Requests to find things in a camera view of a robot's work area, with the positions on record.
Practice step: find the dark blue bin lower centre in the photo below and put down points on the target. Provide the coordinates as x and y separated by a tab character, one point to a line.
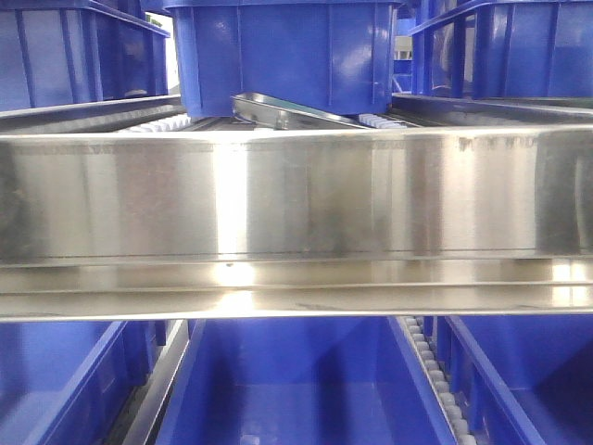
317	380

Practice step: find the steel divider rail lower left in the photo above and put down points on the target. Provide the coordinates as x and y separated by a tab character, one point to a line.
143	413

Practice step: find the dark blue bin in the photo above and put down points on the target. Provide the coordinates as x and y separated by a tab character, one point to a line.
317	380
336	56
67	382
519	379
490	49
68	52

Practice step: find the stainless steel shelf front rail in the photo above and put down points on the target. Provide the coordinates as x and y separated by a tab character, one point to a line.
474	220

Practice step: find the dark blue bin lower right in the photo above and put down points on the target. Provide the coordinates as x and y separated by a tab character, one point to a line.
519	379

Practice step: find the white roller track upper left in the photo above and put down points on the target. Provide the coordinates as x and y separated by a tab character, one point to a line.
171	124

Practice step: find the dark blue bin upper left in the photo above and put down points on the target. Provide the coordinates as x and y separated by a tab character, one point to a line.
68	52

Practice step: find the dark blue bin upper centre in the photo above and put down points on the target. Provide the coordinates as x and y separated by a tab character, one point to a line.
336	56

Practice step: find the dark blue bin lower left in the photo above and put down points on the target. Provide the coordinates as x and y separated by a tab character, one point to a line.
67	382

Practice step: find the dark blue bin upper right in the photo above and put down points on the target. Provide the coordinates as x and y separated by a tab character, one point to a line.
490	49

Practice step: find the steel guide rail upper centre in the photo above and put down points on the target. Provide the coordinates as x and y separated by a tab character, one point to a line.
278	114

